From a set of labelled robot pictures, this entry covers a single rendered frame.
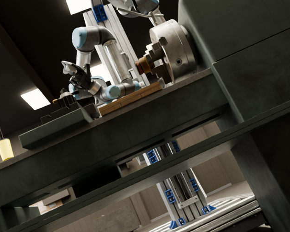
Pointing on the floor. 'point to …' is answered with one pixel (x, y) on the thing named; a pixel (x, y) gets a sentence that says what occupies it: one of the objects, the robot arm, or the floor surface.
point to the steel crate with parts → (117, 221)
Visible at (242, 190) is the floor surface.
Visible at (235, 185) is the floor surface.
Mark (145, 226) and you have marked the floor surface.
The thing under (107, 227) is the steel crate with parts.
